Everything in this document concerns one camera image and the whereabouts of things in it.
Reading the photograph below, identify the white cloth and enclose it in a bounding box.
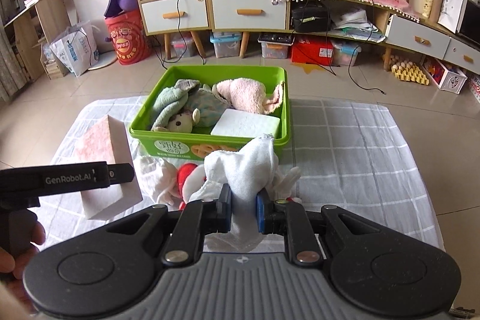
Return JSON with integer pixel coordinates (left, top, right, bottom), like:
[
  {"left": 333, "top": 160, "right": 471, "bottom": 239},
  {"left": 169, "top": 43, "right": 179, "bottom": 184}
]
[{"left": 181, "top": 135, "right": 301, "bottom": 253}]

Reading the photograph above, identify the Santa Claus plush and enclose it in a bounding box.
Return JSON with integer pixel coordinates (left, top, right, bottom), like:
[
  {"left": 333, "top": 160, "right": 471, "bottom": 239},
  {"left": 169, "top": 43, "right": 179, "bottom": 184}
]
[{"left": 176, "top": 163, "right": 206, "bottom": 210}]

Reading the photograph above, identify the white foam block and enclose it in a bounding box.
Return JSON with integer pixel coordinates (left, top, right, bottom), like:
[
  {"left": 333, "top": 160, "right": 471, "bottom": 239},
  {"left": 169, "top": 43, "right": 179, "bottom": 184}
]
[{"left": 211, "top": 109, "right": 281, "bottom": 138}]

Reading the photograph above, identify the pink plush pig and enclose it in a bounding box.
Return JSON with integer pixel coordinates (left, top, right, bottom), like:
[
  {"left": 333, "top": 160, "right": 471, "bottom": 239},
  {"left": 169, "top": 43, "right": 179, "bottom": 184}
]
[{"left": 211, "top": 78, "right": 284, "bottom": 115}]

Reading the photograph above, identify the mouse doll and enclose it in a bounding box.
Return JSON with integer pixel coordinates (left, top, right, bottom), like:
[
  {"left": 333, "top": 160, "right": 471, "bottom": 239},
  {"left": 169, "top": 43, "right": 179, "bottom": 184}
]
[{"left": 152, "top": 83, "right": 230, "bottom": 133}]

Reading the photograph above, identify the person's left hand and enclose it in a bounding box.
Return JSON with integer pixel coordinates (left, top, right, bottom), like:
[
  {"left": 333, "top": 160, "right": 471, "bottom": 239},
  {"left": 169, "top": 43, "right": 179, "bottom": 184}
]
[{"left": 0, "top": 220, "right": 47, "bottom": 320}]

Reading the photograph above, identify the grey checked table cloth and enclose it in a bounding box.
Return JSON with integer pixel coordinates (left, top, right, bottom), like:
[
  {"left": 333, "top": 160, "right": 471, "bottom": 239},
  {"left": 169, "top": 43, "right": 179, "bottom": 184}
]
[{"left": 35, "top": 96, "right": 445, "bottom": 250}]

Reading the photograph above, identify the green plastic storage bin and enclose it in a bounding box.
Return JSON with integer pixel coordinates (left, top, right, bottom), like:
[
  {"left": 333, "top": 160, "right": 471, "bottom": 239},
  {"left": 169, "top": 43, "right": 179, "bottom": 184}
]
[{"left": 129, "top": 65, "right": 290, "bottom": 160}]

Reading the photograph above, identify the white paper shopping bag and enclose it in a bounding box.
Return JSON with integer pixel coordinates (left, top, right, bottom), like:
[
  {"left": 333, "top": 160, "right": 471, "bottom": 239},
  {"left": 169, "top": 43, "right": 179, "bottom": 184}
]
[{"left": 49, "top": 21, "right": 99, "bottom": 77}]

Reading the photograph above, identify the red box under cabinet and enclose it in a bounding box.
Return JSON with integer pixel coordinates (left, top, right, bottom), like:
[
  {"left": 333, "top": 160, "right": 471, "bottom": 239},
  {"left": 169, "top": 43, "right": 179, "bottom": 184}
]
[{"left": 291, "top": 35, "right": 334, "bottom": 67}]

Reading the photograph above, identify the clear storage box blue lid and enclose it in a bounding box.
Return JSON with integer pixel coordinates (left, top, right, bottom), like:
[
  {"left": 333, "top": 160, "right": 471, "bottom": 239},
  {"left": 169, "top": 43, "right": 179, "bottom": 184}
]
[{"left": 210, "top": 32, "right": 242, "bottom": 58}]

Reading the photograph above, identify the red printed bucket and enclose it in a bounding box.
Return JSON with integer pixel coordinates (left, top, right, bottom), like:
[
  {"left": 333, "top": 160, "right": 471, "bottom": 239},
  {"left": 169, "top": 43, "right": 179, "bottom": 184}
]
[{"left": 105, "top": 10, "right": 151, "bottom": 66}]

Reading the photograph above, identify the yellow egg tray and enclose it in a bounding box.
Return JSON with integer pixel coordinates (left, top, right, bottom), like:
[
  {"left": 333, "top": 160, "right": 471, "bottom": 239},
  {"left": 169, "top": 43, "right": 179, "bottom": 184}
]
[{"left": 391, "top": 61, "right": 430, "bottom": 86}]

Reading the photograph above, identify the black bag on shelf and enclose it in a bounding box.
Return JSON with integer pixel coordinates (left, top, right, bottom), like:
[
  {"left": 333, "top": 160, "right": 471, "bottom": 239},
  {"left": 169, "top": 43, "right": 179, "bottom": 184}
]
[{"left": 290, "top": 1, "right": 331, "bottom": 33}]

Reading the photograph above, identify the wooden desk at left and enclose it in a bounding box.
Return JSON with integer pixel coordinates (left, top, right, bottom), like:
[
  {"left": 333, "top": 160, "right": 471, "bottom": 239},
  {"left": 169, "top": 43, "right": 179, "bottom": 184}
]
[{"left": 1, "top": 0, "right": 71, "bottom": 101}]

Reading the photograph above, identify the white patterned toy box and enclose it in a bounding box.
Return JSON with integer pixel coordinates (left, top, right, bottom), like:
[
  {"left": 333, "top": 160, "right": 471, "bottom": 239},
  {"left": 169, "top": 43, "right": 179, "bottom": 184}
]
[{"left": 422, "top": 56, "right": 467, "bottom": 95}]

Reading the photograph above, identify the wooden cabinet with white drawers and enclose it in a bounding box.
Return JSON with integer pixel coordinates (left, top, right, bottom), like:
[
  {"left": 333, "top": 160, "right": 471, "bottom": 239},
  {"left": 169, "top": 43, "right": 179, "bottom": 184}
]
[{"left": 137, "top": 0, "right": 479, "bottom": 73}]

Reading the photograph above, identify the black microwave oven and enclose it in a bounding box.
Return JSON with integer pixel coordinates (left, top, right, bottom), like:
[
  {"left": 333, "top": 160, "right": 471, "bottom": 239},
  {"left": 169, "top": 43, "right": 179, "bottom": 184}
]
[{"left": 456, "top": 0, "right": 480, "bottom": 46}]

